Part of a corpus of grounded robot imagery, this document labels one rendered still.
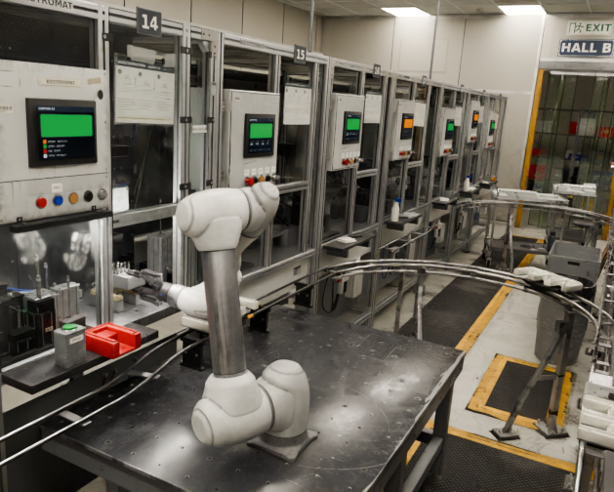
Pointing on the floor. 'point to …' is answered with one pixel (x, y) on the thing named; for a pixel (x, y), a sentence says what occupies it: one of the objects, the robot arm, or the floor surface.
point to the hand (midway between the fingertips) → (134, 280)
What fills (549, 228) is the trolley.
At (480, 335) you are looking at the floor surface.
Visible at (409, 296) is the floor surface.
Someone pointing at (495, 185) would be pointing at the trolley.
